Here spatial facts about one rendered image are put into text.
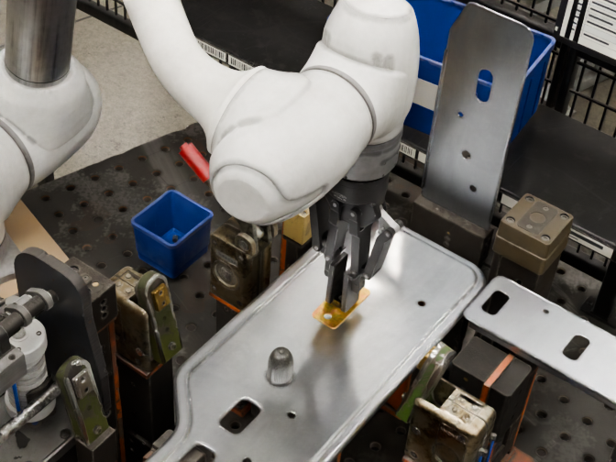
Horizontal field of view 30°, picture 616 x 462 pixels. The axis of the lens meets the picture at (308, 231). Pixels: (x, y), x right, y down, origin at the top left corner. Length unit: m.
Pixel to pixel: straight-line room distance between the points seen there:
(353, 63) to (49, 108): 0.77
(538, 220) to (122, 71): 2.17
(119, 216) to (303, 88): 0.99
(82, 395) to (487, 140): 0.63
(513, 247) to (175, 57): 0.63
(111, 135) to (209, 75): 2.20
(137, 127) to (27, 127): 1.53
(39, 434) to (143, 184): 0.79
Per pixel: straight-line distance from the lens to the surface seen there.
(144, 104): 3.43
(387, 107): 1.17
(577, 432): 1.83
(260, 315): 1.49
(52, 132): 1.85
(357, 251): 1.38
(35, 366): 1.36
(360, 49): 1.16
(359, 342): 1.47
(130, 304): 1.41
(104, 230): 2.03
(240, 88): 1.10
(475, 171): 1.59
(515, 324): 1.53
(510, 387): 1.48
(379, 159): 1.26
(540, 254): 1.57
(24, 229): 1.99
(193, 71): 1.14
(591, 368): 1.51
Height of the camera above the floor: 2.11
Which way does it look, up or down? 44 degrees down
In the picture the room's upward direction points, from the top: 5 degrees clockwise
